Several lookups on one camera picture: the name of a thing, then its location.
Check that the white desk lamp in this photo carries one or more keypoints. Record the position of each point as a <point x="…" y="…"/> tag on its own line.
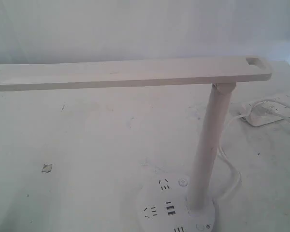
<point x="171" y="202"/>

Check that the white plug in strip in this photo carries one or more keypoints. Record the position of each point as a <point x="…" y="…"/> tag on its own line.
<point x="260" y="110"/>

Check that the white power strip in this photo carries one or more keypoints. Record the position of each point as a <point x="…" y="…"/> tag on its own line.
<point x="279" y="103"/>

